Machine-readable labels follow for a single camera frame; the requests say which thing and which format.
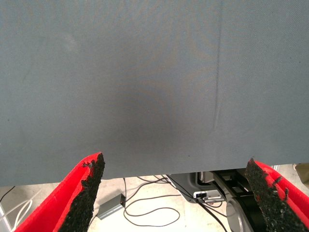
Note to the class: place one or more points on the olive cloth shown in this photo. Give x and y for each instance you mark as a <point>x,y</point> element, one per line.
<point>303,171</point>

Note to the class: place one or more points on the silver hub with white label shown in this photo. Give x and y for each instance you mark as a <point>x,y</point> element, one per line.
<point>212,193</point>

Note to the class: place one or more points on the grey robot base cover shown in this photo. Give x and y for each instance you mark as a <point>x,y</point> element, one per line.
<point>184,182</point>

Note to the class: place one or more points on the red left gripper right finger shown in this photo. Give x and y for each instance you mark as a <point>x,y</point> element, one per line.
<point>277,207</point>

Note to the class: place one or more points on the grey metal adapter box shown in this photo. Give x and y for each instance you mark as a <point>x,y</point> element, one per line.
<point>111,209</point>

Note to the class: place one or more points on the dark grey table cloth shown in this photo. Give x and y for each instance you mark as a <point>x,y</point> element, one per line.
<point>144,72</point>

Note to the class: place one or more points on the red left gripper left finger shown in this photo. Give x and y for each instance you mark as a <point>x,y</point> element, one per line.
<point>60,207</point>

